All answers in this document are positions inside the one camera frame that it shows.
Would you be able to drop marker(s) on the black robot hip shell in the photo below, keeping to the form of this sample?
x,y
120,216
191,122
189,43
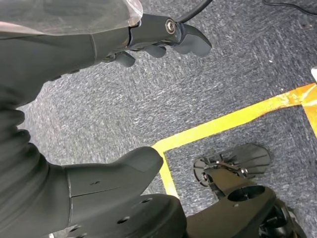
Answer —
x,y
153,220

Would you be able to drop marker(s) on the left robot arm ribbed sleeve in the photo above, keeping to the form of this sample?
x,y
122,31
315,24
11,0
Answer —
x,y
20,184

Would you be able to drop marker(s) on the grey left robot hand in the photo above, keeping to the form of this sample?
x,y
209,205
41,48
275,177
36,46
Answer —
x,y
62,42

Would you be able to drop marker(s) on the yellow floor tape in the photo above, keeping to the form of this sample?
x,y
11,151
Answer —
x,y
223,123

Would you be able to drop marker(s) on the small white object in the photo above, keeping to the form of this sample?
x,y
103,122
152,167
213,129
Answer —
x,y
315,74

